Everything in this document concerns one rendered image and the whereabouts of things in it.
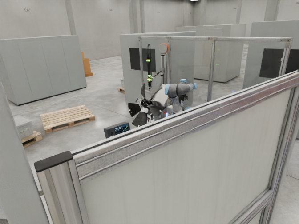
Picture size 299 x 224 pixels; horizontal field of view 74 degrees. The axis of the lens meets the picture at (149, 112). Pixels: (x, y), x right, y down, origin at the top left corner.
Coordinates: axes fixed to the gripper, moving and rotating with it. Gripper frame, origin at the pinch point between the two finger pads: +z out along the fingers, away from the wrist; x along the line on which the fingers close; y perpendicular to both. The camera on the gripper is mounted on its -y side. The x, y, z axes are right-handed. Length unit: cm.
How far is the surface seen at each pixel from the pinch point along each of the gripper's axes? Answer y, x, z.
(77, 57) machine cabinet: -624, 54, -2
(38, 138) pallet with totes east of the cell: -278, -159, 116
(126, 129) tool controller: 5, -87, 3
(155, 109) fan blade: -20.2, -27.4, 3.9
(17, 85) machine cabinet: -576, -162, 54
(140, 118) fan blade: -40, -41, 21
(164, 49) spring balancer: -73, 33, -65
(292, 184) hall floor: 110, 118, 123
